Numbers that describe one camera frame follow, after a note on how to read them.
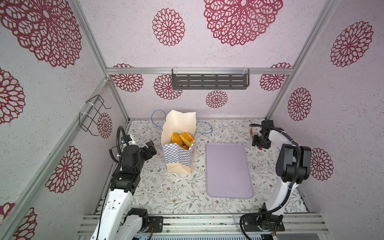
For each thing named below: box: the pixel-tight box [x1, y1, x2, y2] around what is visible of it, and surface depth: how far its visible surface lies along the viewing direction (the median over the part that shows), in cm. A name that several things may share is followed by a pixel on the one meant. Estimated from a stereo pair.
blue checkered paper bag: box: [161, 109, 197, 175], surface depth 87 cm
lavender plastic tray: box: [205, 142, 254, 199], surface depth 95 cm
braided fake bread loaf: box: [179, 132, 194, 148], surface depth 98 cm
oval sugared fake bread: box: [171, 132, 183, 146], surface depth 96 cm
